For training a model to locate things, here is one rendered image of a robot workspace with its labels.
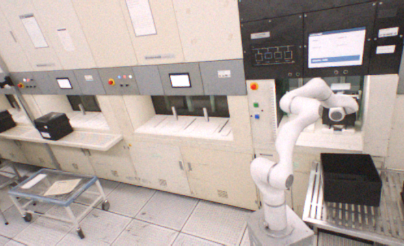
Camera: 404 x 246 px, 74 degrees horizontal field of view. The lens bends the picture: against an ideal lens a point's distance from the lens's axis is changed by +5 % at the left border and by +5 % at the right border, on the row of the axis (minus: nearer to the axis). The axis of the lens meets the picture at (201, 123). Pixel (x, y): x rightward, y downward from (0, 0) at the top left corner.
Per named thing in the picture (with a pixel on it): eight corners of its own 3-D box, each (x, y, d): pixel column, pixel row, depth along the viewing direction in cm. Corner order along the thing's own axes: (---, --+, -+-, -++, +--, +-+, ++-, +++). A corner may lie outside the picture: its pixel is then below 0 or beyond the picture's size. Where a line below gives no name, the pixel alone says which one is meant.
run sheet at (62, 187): (42, 196, 273) (41, 195, 272) (56, 181, 294) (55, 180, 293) (70, 193, 268) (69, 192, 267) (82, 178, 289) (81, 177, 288)
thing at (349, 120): (319, 128, 209) (320, 92, 193) (322, 115, 224) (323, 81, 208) (356, 130, 197) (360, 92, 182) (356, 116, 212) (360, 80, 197)
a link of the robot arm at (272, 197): (276, 211, 136) (273, 174, 126) (249, 194, 150) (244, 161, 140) (290, 198, 142) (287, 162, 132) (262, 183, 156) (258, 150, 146)
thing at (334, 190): (319, 172, 183) (319, 152, 176) (367, 176, 174) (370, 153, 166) (323, 202, 160) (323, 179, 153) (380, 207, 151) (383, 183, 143)
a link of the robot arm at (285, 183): (265, 182, 143) (291, 195, 131) (253, 177, 135) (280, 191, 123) (300, 100, 147) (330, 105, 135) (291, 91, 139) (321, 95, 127)
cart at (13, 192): (21, 224, 312) (0, 192, 291) (61, 192, 353) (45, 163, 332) (82, 241, 270) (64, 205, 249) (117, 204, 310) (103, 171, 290)
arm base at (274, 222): (270, 243, 141) (268, 217, 133) (253, 218, 158) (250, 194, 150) (301, 230, 146) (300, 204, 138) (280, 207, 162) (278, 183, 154)
